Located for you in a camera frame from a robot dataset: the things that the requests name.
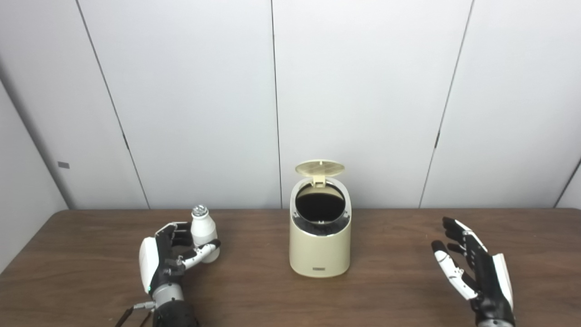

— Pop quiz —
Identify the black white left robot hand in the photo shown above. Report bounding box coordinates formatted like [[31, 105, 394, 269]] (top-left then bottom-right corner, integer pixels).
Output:
[[138, 222, 222, 296]]

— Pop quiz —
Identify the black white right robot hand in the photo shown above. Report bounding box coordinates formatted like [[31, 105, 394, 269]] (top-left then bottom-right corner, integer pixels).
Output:
[[431, 217, 516, 325]]

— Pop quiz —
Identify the small white plastic bottle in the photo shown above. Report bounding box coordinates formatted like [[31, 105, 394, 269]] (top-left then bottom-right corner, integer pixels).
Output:
[[190, 205, 221, 264]]

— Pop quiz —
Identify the cream-colored bin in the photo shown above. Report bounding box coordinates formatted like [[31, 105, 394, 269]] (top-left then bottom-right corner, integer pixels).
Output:
[[289, 176, 352, 278]]

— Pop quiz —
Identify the cream round bin lid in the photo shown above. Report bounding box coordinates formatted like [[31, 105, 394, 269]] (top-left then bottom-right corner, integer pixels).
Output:
[[295, 159, 345, 188]]

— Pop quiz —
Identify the thick black left wrist cable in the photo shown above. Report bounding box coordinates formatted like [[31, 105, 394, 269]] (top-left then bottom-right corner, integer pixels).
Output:
[[114, 302, 157, 327]]

